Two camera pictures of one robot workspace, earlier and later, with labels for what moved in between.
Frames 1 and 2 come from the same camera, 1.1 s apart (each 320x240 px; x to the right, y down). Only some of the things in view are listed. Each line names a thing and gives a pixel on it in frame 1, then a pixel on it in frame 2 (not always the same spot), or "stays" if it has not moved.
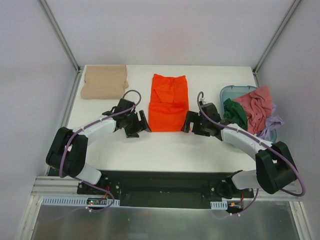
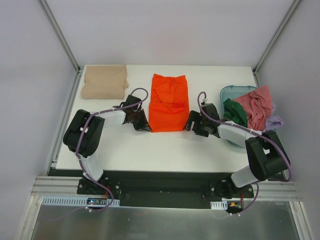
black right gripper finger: x=192 y=117 stays
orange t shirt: x=168 y=103 stays
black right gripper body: x=196 y=124 stays
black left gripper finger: x=134 y=135 → x=146 y=128
